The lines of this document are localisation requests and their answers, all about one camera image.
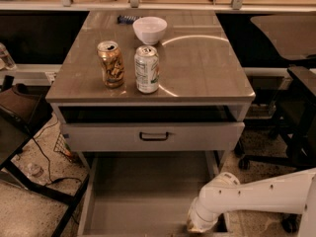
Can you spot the grey drawer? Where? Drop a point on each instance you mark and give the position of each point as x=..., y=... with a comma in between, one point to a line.
x=127, y=137
x=145, y=194

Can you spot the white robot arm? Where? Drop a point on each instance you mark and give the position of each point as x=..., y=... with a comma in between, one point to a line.
x=256, y=195

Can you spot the grey drawer cabinet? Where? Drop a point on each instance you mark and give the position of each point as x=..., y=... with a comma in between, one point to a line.
x=201, y=79

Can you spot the white green soda can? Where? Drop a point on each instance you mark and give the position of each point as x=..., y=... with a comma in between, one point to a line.
x=146, y=61

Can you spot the gold crushed soda can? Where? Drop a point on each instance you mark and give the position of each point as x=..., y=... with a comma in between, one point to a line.
x=111, y=62

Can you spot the white bowl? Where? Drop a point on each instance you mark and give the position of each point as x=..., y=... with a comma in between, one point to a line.
x=150, y=30

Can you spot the blue snack wrapper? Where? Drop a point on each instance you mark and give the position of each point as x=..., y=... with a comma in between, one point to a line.
x=127, y=20

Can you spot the black side table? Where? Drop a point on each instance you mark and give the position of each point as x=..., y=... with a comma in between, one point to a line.
x=22, y=116

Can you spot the clear plastic water bottle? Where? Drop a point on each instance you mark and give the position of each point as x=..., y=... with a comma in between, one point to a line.
x=34, y=170

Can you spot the clear bottle at left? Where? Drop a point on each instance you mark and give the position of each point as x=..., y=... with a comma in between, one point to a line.
x=6, y=57

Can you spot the wire basket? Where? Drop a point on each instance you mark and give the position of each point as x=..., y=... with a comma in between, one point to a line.
x=64, y=150

